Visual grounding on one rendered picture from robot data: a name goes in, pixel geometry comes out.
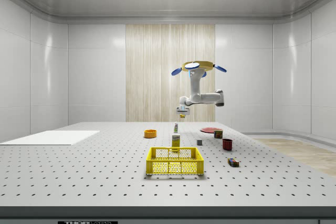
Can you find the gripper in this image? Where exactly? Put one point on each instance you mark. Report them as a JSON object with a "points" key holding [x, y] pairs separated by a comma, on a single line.
{"points": [[182, 109]]}

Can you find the banana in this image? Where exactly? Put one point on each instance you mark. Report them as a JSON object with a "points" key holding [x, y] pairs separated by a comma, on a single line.
{"points": [[181, 116]]}

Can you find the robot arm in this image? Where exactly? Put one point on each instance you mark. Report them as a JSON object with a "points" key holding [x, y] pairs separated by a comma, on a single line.
{"points": [[195, 85]]}

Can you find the small white bottle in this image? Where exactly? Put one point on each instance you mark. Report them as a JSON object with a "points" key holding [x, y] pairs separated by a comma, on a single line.
{"points": [[175, 127]]}

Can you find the yellow white box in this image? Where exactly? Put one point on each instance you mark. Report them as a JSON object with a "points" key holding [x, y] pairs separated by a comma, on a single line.
{"points": [[176, 140]]}

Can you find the red plate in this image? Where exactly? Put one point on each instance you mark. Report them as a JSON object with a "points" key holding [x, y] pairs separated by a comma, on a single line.
{"points": [[208, 130]]}

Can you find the yellow bowl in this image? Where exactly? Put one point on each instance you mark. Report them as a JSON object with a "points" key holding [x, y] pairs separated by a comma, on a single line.
{"points": [[150, 133]]}

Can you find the flat-sided can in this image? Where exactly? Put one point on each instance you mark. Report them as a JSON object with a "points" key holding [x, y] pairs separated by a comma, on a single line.
{"points": [[218, 134]]}

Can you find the yellow basket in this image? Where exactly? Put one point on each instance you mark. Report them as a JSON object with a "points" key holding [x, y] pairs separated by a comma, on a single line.
{"points": [[175, 162]]}

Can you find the red mug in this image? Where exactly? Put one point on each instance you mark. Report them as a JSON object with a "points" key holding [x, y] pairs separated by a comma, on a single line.
{"points": [[227, 144]]}

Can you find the puzzle cube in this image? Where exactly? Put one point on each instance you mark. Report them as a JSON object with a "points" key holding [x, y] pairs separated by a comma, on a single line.
{"points": [[233, 162]]}

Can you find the white board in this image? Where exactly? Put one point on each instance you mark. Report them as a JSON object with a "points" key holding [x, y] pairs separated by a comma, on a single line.
{"points": [[50, 137]]}

